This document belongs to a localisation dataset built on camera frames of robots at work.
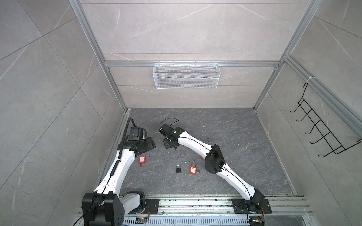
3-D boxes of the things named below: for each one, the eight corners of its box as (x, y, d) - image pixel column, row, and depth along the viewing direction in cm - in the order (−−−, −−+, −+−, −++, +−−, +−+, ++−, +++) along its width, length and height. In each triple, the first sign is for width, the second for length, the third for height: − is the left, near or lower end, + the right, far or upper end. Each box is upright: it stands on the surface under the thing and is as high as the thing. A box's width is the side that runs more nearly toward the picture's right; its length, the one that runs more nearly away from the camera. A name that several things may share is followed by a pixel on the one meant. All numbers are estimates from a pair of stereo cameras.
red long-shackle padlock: (189, 174, 86) (189, 173, 85) (189, 161, 92) (189, 160, 90) (197, 174, 86) (197, 173, 85) (196, 161, 92) (196, 160, 90)
